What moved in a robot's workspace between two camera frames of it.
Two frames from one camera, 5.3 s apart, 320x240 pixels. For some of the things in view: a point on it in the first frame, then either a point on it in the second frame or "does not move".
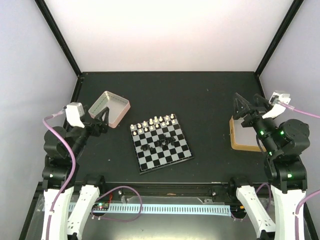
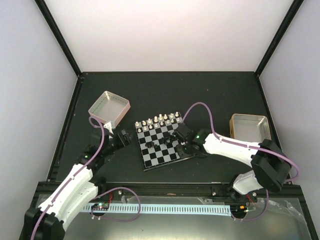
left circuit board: x=101 y=206 does not move
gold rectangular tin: x=244 y=138 does not move
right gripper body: x=255 y=114 → x=186 y=152
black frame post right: x=293 y=10 does not move
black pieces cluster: x=146 y=147 → x=150 y=144
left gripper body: x=96 y=130 → x=117 y=145
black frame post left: x=59 y=35 does not move
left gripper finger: x=99 y=116 → x=124 y=140
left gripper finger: x=106 y=117 → x=124 y=133
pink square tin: x=117 y=106 does not move
